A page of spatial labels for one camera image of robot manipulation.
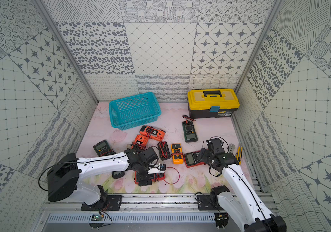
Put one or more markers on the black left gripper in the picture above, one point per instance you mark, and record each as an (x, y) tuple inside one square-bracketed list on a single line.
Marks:
[(143, 178)]

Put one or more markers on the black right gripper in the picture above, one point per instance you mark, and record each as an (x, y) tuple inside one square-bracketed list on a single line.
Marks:
[(206, 161)]

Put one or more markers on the orange black multimeter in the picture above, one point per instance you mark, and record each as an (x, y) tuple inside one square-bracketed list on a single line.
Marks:
[(140, 142)]

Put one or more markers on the black multimeter with red leads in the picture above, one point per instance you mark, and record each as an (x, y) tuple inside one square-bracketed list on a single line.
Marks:
[(164, 152)]

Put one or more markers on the orange multimeter with leads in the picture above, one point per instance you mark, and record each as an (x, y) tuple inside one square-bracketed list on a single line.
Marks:
[(152, 133)]

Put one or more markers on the dark green multimeter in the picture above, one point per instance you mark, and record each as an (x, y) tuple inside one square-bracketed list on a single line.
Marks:
[(189, 130)]

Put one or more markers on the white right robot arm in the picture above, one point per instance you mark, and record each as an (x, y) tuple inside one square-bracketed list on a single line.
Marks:
[(243, 206)]

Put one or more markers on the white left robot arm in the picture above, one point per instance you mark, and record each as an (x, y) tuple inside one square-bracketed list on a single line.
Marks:
[(67, 177)]

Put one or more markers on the red flat multimeter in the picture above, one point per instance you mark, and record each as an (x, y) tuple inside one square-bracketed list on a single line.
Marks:
[(191, 159)]

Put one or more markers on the small black multimeter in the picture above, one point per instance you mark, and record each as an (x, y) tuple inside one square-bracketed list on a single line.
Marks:
[(118, 174)]

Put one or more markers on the green multimeter left side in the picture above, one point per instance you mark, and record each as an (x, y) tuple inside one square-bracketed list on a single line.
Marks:
[(103, 148)]

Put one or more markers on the yellow multimeter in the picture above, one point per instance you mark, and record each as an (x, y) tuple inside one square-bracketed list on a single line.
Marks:
[(177, 154)]

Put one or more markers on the teal plastic basket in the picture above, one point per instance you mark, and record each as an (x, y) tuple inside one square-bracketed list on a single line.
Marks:
[(134, 111)]

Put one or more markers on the yellow black toolbox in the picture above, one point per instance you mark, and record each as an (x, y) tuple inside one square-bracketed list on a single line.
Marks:
[(213, 103)]

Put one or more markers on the adjustable wrench orange handle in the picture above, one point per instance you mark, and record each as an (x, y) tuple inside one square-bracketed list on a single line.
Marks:
[(231, 147)]

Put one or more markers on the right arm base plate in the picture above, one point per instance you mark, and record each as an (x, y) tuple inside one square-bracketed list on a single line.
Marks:
[(204, 203)]

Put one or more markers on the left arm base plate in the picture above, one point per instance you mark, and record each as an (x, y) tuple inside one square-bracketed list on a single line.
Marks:
[(112, 203)]

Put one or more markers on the aluminium mounting rail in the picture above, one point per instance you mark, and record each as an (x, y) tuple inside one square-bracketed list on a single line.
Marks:
[(136, 213)]

